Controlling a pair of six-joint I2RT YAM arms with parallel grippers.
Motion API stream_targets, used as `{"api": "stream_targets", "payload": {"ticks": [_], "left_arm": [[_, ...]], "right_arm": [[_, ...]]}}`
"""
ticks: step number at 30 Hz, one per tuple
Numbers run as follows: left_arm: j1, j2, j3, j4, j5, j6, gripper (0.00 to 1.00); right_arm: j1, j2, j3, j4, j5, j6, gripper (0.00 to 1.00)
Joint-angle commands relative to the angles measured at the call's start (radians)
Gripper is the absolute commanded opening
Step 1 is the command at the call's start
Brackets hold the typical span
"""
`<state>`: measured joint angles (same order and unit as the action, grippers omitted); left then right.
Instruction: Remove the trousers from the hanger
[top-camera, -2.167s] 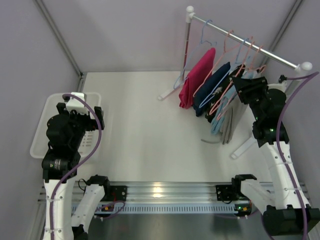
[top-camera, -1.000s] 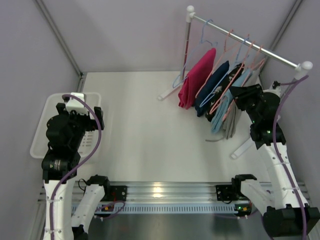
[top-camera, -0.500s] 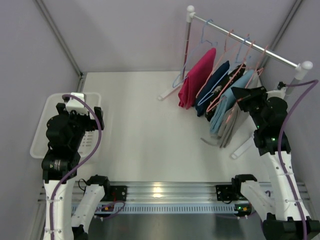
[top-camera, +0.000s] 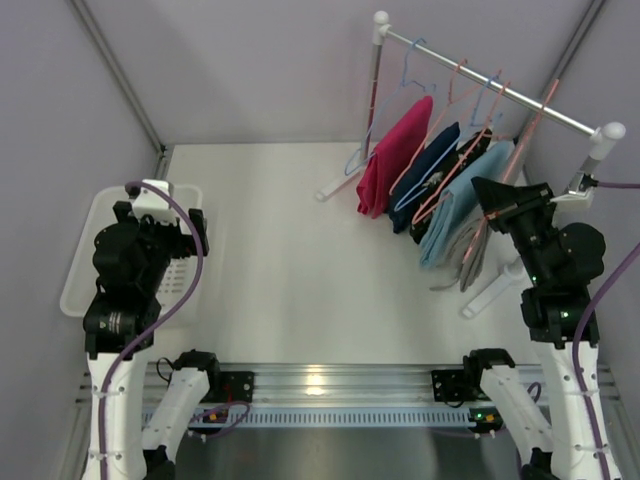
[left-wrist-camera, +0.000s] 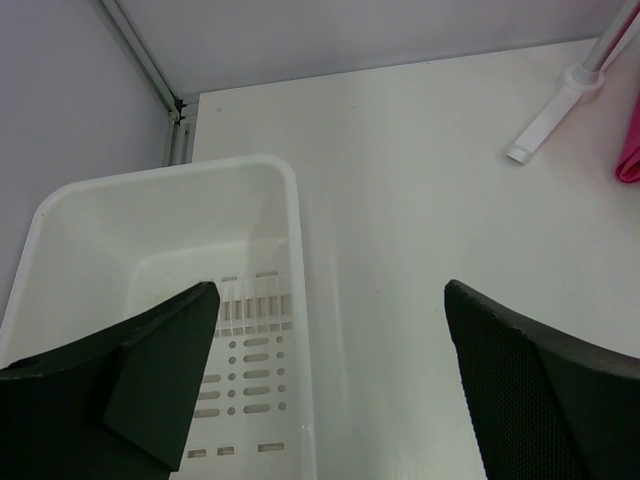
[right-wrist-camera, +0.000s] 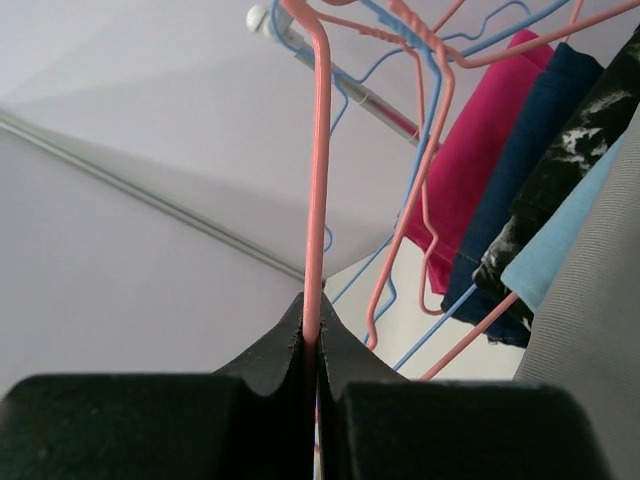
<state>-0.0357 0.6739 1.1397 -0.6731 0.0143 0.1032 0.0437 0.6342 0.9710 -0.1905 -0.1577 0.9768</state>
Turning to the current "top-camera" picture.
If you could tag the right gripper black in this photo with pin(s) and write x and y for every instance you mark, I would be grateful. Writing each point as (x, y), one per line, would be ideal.
(523, 204)

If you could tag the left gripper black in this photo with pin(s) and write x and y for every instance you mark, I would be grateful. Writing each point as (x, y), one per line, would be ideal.
(197, 226)

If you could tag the grey trousers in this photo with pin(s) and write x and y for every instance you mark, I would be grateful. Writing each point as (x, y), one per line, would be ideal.
(464, 253)

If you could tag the pink wire hanger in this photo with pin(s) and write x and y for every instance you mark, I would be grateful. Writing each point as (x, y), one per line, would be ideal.
(509, 174)

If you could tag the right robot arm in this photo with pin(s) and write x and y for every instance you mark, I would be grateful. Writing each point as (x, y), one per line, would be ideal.
(570, 442)

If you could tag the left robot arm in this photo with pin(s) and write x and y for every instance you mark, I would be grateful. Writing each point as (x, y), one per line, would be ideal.
(121, 446)

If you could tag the light blue trousers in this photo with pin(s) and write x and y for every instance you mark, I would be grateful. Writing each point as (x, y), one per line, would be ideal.
(459, 199)

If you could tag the black patterned trousers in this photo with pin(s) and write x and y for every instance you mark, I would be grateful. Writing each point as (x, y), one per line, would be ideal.
(448, 169)

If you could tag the navy blue trousers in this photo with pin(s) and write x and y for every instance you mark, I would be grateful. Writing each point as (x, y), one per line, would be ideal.
(400, 220)

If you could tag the magenta trousers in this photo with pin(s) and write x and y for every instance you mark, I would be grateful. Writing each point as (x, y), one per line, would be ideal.
(391, 156)

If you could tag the white plastic basket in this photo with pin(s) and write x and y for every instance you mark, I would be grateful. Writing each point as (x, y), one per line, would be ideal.
(130, 306)

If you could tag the white metal clothes rack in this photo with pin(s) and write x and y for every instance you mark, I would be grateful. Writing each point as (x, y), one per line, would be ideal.
(603, 138)

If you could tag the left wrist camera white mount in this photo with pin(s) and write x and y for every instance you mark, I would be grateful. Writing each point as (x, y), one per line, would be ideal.
(147, 203)

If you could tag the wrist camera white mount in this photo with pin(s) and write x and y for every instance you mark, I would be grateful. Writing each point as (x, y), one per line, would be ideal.
(147, 203)
(578, 196)

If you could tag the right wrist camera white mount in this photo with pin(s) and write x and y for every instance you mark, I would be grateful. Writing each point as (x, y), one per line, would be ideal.
(578, 196)

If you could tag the aluminium mounting rail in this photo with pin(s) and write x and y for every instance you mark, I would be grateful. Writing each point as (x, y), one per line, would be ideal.
(317, 385)

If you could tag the white slotted cable duct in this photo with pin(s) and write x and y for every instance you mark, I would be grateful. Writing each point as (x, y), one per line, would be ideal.
(480, 420)

